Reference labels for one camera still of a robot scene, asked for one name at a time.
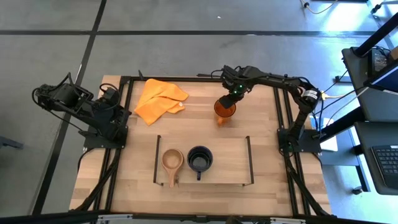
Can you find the grey equipment cart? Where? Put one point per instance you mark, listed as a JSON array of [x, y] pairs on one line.
[[363, 90]]

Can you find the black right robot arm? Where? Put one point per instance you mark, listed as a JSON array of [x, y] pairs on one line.
[[280, 81]]

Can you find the orange microfibre cloth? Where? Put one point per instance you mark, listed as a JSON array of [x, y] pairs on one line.
[[157, 101]]

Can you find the black aluminium table frame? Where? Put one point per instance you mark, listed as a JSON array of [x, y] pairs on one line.
[[284, 105]]

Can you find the black keyboard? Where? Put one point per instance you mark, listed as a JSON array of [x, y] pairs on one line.
[[387, 165]]

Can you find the black device on cart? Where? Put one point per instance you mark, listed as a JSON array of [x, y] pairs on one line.
[[378, 60]]

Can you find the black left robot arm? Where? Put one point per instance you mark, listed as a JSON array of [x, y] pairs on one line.
[[71, 102]]

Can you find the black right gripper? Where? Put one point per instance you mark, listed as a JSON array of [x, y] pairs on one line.
[[237, 81]]

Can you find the black diagonal pole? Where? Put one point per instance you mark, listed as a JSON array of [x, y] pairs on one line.
[[345, 123], [377, 35]]

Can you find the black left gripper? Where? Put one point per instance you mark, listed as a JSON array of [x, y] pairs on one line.
[[111, 97]]

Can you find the black mug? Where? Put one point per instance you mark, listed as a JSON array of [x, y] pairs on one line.
[[200, 161]]

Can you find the dark grey desk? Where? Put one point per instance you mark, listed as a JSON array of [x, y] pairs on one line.
[[368, 133]]

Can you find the grey stand foot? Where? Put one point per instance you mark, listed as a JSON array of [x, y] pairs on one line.
[[11, 143]]

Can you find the black crossbar with silver brackets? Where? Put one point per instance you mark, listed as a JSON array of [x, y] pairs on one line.
[[186, 217]]

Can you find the wooden shelf with black legs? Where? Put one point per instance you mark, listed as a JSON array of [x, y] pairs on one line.
[[230, 161]]

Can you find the orange mug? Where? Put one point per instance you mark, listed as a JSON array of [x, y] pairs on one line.
[[224, 113]]

